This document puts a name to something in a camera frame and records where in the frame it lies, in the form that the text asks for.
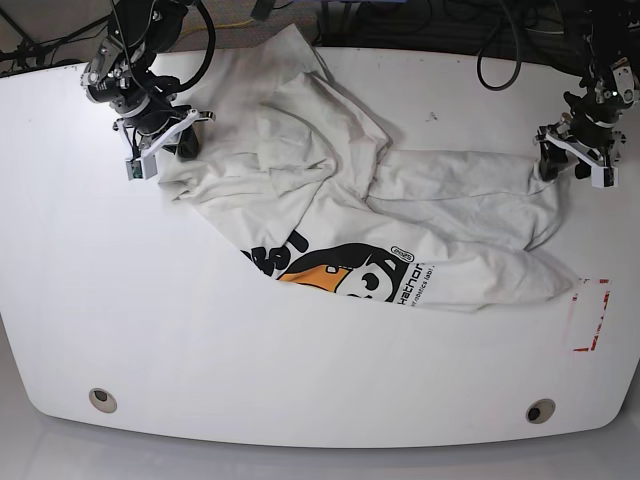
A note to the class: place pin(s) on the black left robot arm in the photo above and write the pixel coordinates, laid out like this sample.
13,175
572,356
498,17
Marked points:
600,31

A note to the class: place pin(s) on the black tripod stand left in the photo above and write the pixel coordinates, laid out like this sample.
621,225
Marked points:
46,33

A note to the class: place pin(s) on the red tape rectangle marking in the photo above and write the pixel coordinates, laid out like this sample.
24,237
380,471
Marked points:
586,314

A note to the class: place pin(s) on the table cable grommet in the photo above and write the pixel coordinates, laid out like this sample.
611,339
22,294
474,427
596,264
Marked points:
103,401
540,411

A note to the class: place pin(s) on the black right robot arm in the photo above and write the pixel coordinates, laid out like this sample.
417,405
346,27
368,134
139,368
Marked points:
120,75

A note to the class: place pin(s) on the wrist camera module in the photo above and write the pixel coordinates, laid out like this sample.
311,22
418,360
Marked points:
141,168
604,176

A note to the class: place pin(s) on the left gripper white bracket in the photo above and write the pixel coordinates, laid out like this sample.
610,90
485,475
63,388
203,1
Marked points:
590,142

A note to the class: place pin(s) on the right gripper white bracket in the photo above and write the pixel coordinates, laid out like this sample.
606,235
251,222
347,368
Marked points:
171,129

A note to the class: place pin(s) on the left table cable grommet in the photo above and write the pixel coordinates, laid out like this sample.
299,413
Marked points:
103,401

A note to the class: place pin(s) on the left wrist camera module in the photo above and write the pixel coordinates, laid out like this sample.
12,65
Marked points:
604,176

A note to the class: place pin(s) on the right table cable grommet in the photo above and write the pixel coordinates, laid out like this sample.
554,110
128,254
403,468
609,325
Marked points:
540,411

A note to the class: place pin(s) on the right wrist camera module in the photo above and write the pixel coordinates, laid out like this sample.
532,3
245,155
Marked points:
141,168

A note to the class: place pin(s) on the white printed T-shirt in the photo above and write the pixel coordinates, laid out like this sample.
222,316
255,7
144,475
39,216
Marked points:
310,189

